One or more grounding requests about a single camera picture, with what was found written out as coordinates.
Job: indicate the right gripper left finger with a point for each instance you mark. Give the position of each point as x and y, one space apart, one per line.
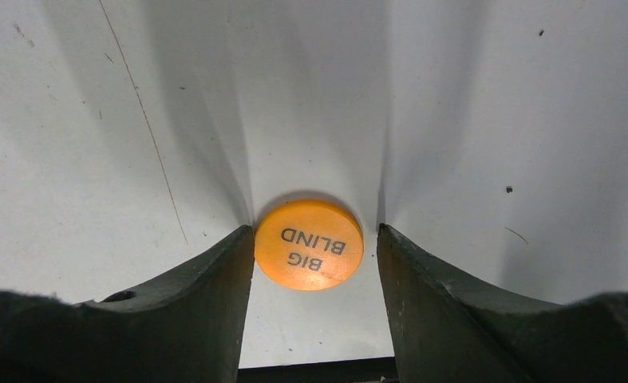
185 325

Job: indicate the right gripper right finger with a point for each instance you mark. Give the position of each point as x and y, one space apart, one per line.
447 325

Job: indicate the orange round button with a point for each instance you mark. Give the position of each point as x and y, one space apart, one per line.
309 245

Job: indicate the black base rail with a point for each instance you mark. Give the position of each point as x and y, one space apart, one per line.
381 369

